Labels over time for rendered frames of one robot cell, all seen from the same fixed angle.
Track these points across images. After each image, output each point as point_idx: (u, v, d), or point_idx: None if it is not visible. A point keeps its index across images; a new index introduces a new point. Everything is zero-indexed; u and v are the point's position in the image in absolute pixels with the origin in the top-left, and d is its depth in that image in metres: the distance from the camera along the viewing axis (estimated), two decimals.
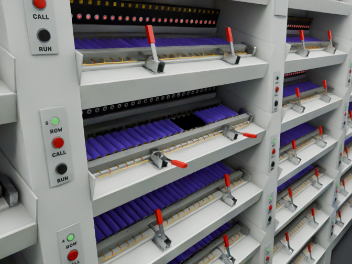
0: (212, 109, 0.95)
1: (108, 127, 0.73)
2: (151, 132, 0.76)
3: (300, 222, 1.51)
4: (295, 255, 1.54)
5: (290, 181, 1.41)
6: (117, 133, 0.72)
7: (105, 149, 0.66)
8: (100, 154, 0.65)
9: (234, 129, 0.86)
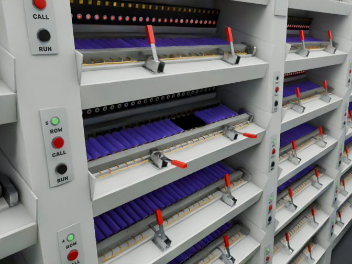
0: (212, 109, 0.95)
1: (108, 127, 0.73)
2: (151, 132, 0.76)
3: (300, 222, 1.51)
4: (295, 255, 1.54)
5: (290, 181, 1.41)
6: (117, 133, 0.72)
7: (105, 149, 0.66)
8: (100, 154, 0.65)
9: (234, 129, 0.86)
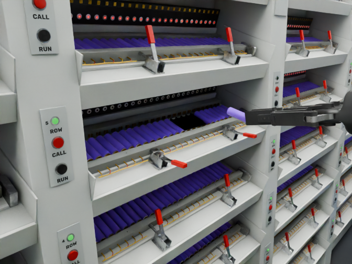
0: (212, 109, 0.95)
1: (108, 127, 0.73)
2: (151, 132, 0.76)
3: (300, 222, 1.51)
4: (295, 255, 1.54)
5: (290, 181, 1.41)
6: (117, 133, 0.72)
7: (105, 149, 0.66)
8: (100, 154, 0.65)
9: (234, 129, 0.86)
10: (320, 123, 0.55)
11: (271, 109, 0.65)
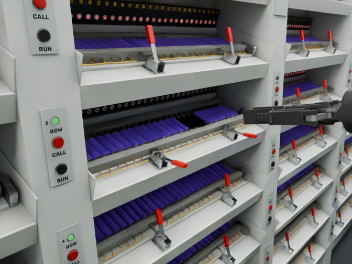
0: (212, 109, 0.95)
1: (108, 127, 0.73)
2: (151, 132, 0.76)
3: (300, 222, 1.51)
4: (295, 255, 1.54)
5: (290, 181, 1.41)
6: (117, 133, 0.72)
7: (105, 149, 0.66)
8: (100, 154, 0.65)
9: (234, 129, 0.86)
10: (319, 122, 0.55)
11: (273, 107, 0.65)
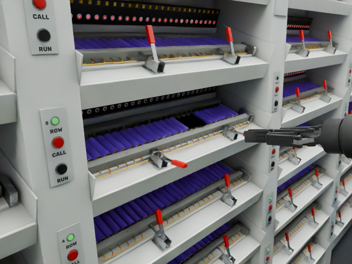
0: (212, 109, 0.95)
1: (108, 127, 0.73)
2: (151, 132, 0.76)
3: (300, 222, 1.51)
4: (295, 255, 1.54)
5: (290, 181, 1.41)
6: (117, 133, 0.72)
7: (105, 149, 0.66)
8: (100, 154, 0.65)
9: (234, 129, 0.86)
10: (310, 128, 0.73)
11: (263, 141, 0.79)
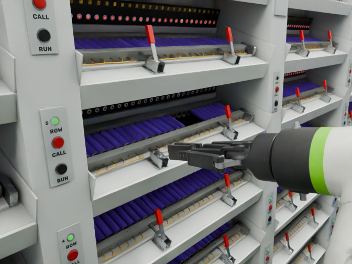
0: (208, 107, 0.96)
1: (108, 127, 0.73)
2: (146, 129, 0.77)
3: (300, 222, 1.51)
4: (295, 255, 1.54)
5: None
6: (113, 131, 0.72)
7: (101, 146, 0.66)
8: (96, 151, 0.66)
9: (229, 129, 0.87)
10: (243, 143, 0.55)
11: None
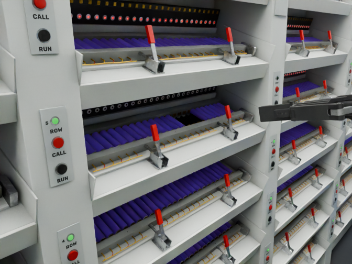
0: (208, 107, 0.96)
1: (108, 127, 0.73)
2: (146, 129, 0.77)
3: (300, 222, 1.51)
4: (295, 255, 1.54)
5: (290, 181, 1.41)
6: (113, 130, 0.73)
7: (100, 145, 0.66)
8: (96, 150, 0.66)
9: (229, 129, 0.87)
10: None
11: (285, 119, 0.59)
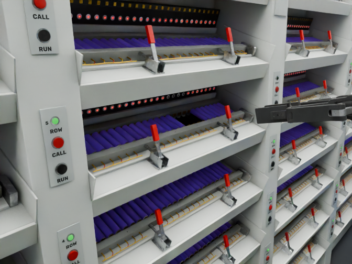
0: (208, 107, 0.96)
1: (108, 127, 0.73)
2: (146, 129, 0.77)
3: (300, 222, 1.51)
4: (295, 255, 1.54)
5: (290, 181, 1.41)
6: (113, 130, 0.73)
7: (100, 145, 0.66)
8: (96, 150, 0.66)
9: (229, 129, 0.87)
10: None
11: (282, 120, 0.58)
